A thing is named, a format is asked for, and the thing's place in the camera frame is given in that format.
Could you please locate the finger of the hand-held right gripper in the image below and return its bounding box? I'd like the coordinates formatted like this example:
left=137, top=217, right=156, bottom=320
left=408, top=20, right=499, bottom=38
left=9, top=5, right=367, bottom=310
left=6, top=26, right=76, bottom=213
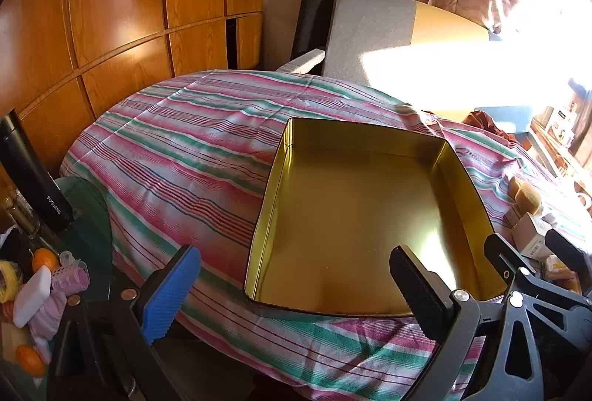
left=484, top=234, right=592, bottom=330
left=545, top=229, right=592, bottom=291

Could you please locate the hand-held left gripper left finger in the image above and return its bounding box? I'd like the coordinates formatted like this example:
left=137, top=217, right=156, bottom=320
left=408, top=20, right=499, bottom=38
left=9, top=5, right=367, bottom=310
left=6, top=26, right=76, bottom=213
left=48, top=244, right=202, bottom=401

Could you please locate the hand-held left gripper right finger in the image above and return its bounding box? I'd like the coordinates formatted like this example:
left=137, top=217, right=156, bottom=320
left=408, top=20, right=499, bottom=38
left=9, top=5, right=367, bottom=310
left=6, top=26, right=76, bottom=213
left=389, top=245, right=558, bottom=401

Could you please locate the white ointment box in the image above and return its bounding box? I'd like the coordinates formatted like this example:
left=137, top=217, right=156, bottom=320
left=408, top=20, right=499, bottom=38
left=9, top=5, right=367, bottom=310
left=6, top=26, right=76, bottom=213
left=511, top=212, right=553, bottom=260

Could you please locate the gold metal tin box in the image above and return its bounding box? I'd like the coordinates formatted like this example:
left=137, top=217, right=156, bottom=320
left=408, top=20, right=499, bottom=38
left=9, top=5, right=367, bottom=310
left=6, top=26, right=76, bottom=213
left=243, top=117, right=508, bottom=318

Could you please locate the light wooden bench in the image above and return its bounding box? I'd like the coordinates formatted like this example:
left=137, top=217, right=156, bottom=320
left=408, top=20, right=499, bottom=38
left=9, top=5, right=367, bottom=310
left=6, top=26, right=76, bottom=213
left=527, top=118, right=592, bottom=189

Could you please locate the pink hair roller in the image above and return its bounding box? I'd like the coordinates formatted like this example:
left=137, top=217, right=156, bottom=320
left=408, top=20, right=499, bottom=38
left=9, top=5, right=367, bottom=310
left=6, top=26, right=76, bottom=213
left=51, top=264, right=90, bottom=293

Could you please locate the white printed carton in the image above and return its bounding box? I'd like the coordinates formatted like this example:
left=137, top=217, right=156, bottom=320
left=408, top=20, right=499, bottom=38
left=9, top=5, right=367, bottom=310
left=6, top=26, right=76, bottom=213
left=548, top=105, right=579, bottom=143

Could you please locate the pink white cloth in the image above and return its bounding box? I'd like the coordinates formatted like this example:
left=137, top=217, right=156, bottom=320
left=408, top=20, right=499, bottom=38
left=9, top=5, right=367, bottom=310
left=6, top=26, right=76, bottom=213
left=30, top=290, right=68, bottom=339

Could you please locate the orange fruit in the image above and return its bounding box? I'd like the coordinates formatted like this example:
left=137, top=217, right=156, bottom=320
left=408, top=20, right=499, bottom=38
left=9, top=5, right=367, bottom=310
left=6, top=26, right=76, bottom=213
left=15, top=344, right=47, bottom=376
left=31, top=248, right=60, bottom=273

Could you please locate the brown cloth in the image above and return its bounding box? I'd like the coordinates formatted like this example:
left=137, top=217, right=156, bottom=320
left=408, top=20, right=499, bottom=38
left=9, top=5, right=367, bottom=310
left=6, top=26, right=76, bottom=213
left=462, top=109, right=514, bottom=138

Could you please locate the white plastic case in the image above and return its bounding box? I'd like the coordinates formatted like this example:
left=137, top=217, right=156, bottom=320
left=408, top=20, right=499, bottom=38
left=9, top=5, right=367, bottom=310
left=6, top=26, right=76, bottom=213
left=13, top=266, right=53, bottom=328

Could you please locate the striped pink green bedsheet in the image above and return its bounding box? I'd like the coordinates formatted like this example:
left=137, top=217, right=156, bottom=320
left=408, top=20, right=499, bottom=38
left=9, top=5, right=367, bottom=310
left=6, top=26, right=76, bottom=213
left=60, top=70, right=592, bottom=401

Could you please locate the yellow mesh ball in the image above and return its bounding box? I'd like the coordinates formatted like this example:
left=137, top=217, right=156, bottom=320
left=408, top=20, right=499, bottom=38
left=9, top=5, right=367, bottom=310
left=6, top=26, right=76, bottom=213
left=0, top=260, right=23, bottom=304

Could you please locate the clear glass bottle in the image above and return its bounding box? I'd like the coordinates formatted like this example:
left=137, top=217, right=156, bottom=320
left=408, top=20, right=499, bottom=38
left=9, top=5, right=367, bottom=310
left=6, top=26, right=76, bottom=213
left=0, top=179, right=51, bottom=249

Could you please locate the black thermos bottle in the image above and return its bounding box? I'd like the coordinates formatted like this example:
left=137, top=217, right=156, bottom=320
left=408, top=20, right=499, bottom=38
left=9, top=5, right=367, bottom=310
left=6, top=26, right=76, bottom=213
left=0, top=108, right=75, bottom=231

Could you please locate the grey yellow sofa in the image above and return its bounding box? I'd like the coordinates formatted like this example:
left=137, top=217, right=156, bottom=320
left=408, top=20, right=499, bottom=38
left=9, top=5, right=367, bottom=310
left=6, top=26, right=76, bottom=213
left=276, top=0, right=537, bottom=128

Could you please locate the black rolled mat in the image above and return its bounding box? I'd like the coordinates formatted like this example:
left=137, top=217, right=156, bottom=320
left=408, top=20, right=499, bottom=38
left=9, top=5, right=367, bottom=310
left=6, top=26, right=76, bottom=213
left=290, top=0, right=340, bottom=61

